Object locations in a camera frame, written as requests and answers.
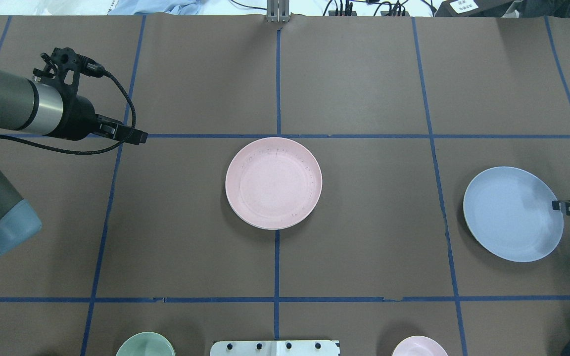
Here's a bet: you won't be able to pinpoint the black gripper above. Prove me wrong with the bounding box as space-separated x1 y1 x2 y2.
55 95 148 145

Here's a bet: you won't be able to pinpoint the blue plate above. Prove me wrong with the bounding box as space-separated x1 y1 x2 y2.
462 166 564 263

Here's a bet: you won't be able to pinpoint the pink plate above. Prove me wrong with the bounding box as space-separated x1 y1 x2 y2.
224 137 323 230

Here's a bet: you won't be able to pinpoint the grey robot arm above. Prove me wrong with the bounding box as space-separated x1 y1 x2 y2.
0 47 148 257

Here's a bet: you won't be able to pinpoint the light blue cloth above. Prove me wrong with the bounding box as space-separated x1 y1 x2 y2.
108 0 202 16

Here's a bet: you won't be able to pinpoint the small pink bowl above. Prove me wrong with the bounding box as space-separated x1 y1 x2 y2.
391 335 448 356

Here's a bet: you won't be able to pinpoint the green bowl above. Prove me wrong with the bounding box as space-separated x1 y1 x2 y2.
115 332 176 356

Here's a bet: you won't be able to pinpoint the black box with label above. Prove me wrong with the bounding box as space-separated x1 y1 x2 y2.
434 0 520 18

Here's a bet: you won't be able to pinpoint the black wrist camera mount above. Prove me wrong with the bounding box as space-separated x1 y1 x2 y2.
32 47 107 98

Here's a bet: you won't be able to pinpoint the aluminium camera post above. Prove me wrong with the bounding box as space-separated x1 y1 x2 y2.
266 0 291 23

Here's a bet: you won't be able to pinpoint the black cables at back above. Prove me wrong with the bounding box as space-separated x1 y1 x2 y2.
230 0 436 17

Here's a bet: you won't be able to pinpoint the white metal bracket plate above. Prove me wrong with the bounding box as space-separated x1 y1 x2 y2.
210 340 341 356

